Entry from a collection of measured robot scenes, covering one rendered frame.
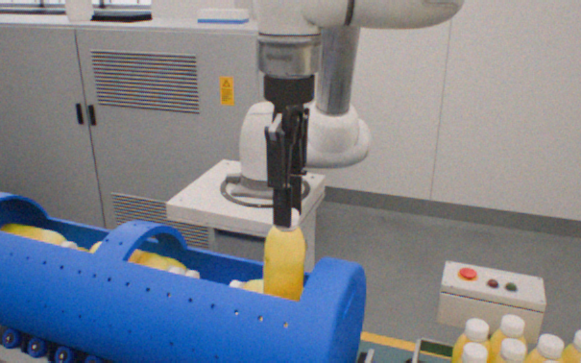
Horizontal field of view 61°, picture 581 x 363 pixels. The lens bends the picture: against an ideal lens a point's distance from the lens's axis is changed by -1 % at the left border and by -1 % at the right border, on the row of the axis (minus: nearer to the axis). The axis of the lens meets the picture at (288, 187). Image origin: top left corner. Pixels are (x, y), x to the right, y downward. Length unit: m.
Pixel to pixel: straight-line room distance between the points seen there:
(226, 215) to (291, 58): 0.83
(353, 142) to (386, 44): 2.15
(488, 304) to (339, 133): 0.64
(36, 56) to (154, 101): 0.79
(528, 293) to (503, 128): 2.60
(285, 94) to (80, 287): 0.52
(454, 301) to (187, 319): 0.55
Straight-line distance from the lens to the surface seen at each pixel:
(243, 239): 1.57
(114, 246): 0.99
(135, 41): 2.82
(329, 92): 1.42
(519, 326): 1.03
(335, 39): 1.34
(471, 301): 1.11
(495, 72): 3.58
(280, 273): 0.84
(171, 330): 0.89
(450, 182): 3.79
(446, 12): 0.74
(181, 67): 2.68
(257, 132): 1.48
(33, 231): 1.30
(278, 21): 0.69
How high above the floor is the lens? 1.69
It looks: 23 degrees down
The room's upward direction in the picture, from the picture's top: straight up
